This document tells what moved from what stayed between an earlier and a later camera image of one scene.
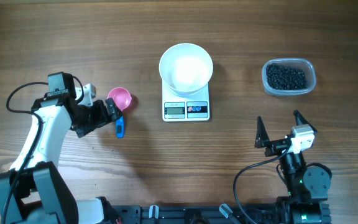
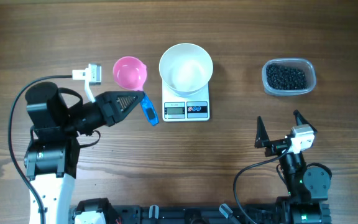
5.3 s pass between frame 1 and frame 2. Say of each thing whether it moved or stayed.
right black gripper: stayed
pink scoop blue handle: moved
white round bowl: stayed
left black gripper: stayed
